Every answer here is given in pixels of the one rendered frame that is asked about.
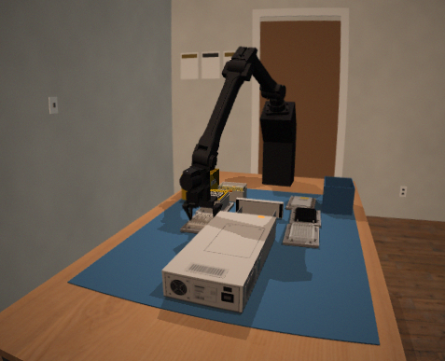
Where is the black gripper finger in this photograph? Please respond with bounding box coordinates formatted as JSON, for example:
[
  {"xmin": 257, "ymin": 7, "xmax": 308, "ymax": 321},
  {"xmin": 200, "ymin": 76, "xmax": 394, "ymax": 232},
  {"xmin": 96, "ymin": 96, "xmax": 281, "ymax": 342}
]
[
  {"xmin": 182, "ymin": 203, "xmax": 193, "ymax": 220},
  {"xmin": 213, "ymin": 203, "xmax": 223, "ymax": 217}
]

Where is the white multiwell plate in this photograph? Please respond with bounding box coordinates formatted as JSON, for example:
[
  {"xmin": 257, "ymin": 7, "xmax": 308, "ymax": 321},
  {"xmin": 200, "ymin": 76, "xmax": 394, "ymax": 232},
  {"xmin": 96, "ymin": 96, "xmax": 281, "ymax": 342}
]
[{"xmin": 289, "ymin": 223, "xmax": 314, "ymax": 243}]

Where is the dark blue open bin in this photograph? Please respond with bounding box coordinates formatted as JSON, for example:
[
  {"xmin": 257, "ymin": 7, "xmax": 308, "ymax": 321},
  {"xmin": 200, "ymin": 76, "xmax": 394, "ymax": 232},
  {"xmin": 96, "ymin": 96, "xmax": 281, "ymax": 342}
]
[{"xmin": 322, "ymin": 176, "xmax": 355, "ymax": 215}]

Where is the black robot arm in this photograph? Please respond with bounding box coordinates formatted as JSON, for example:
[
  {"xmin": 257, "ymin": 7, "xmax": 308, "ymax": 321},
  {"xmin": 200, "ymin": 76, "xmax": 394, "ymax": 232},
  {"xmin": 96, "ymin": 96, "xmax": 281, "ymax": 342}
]
[{"xmin": 179, "ymin": 47, "xmax": 289, "ymax": 208}]

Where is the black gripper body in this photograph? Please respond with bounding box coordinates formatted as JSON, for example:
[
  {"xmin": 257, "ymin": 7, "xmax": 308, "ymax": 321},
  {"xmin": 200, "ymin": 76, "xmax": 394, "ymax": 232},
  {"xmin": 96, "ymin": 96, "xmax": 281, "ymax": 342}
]
[{"xmin": 200, "ymin": 185, "xmax": 221, "ymax": 209}]

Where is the blue bench mat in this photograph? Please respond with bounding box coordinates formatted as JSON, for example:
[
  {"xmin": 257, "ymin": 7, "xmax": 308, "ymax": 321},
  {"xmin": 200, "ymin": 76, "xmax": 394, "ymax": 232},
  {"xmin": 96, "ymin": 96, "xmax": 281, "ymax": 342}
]
[{"xmin": 67, "ymin": 188, "xmax": 380, "ymax": 345}]

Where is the white rectangular plate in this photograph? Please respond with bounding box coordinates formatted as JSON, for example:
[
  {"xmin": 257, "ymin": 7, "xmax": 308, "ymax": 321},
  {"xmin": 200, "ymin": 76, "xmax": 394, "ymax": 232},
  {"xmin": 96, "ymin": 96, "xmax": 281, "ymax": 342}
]
[{"xmin": 291, "ymin": 196, "xmax": 312, "ymax": 208}]

